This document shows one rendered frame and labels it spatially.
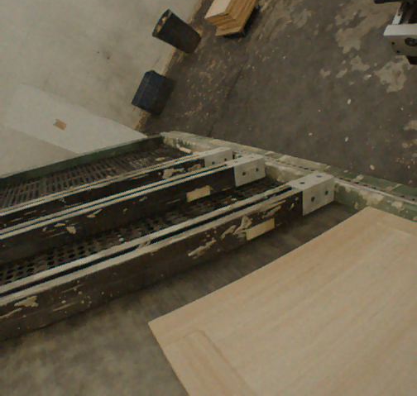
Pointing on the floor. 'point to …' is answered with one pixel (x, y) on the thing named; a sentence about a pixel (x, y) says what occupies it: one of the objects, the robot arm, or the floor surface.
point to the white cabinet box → (64, 121)
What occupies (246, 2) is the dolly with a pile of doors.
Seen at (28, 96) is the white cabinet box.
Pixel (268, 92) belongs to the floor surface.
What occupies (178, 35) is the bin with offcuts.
